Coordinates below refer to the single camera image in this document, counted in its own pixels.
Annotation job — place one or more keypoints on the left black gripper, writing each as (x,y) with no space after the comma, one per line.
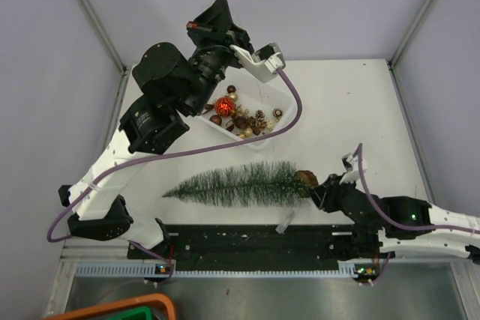
(214,25)

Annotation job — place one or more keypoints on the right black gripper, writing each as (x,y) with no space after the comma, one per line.
(325,192)

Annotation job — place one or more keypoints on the small green christmas tree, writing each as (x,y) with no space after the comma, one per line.
(277,184)

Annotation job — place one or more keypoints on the white plastic basket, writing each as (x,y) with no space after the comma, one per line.
(273,99)

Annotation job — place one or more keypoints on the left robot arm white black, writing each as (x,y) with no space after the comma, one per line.
(173,87)

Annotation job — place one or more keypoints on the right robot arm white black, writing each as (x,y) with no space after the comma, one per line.
(397,224)

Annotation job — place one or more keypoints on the dark brown small bauble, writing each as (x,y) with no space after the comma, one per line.
(231,89)

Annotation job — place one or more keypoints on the gold small bauble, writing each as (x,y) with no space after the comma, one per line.
(233,96)

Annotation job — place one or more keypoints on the red glitter bauble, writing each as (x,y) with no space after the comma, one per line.
(224,107)

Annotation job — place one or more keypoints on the brown pine cone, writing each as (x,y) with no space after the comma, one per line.
(260,115)

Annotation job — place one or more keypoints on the orange plastic crate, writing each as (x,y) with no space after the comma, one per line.
(155,300)

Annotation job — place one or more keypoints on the green plastic crate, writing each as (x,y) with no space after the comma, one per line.
(136,313)

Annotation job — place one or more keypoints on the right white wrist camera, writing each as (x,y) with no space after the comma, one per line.
(352,171)

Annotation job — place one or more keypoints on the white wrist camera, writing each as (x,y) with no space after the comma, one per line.
(262,64)
(352,171)

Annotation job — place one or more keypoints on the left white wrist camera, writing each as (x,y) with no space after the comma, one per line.
(262,64)

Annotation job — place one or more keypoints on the grey cable duct strip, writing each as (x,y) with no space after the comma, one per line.
(158,271)

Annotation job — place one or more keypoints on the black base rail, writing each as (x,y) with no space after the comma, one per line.
(260,247)

